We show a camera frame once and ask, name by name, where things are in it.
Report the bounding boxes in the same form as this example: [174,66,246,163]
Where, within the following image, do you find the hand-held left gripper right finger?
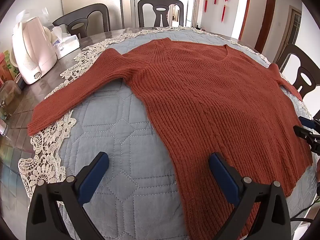
[209,152,292,240]

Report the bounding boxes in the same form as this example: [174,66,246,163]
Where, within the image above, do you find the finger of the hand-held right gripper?
[298,116,320,132]
[293,125,320,155]

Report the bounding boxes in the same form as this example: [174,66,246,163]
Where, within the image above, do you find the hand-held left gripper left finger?
[26,151,110,240]

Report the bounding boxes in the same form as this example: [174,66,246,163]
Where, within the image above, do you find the rust knitted sweater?
[27,37,313,240]

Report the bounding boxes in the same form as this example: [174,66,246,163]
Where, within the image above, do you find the blue quilted lace-trimmed mat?
[19,26,320,240]

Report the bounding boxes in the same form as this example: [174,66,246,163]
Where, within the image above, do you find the dark wooden chair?
[52,3,111,39]
[275,44,320,100]
[137,0,185,27]

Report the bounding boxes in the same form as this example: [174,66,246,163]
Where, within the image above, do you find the glass panel door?
[282,5,303,48]

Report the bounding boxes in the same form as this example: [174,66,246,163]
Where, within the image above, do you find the brown framed door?
[237,0,277,53]

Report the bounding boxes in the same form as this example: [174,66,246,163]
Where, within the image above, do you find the glass jar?
[0,80,22,119]

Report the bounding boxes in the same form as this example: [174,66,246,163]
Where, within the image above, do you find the small black box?
[14,72,26,91]

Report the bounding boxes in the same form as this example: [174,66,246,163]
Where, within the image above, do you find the white tissue pack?
[51,26,80,60]

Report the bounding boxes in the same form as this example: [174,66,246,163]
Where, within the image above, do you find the colourful printed box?
[0,50,18,84]

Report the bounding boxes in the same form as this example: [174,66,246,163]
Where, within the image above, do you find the pink electric kettle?
[12,16,58,85]

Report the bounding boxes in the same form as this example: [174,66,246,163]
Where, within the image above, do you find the white round container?
[44,26,54,51]

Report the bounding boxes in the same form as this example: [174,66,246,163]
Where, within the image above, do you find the clear plastic bag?
[16,7,50,28]

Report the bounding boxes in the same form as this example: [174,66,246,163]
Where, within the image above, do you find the black cable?
[290,197,320,223]

